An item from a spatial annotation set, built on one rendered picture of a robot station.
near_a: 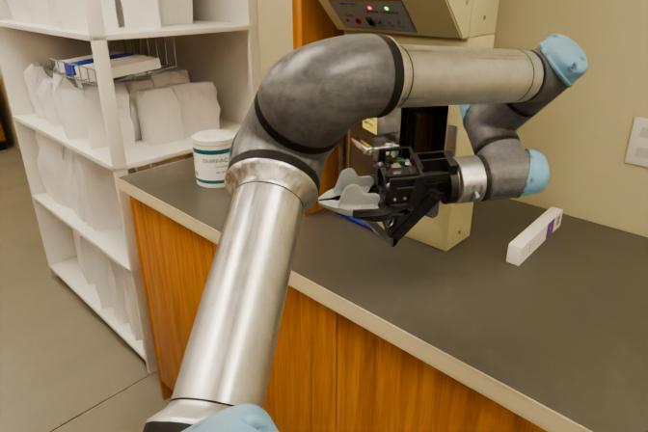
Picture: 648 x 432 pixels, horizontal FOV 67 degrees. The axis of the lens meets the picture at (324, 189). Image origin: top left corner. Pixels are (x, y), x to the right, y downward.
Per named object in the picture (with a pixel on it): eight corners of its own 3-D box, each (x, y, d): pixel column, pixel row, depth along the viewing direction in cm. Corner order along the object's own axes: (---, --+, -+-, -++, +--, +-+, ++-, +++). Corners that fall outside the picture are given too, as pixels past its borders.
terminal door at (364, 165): (343, 196, 130) (345, 38, 115) (396, 250, 104) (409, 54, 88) (340, 196, 130) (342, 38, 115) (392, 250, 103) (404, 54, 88)
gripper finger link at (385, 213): (348, 195, 77) (402, 189, 78) (348, 202, 78) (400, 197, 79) (355, 217, 74) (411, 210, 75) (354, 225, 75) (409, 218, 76)
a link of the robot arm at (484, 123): (524, 75, 83) (548, 128, 78) (480, 115, 92) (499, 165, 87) (488, 67, 80) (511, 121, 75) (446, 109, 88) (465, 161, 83)
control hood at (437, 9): (343, 29, 116) (343, -17, 112) (470, 38, 95) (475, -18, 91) (309, 32, 108) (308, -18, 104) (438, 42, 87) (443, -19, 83)
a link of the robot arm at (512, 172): (520, 160, 86) (537, 203, 82) (460, 166, 85) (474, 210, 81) (540, 134, 79) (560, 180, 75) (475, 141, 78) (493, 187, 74)
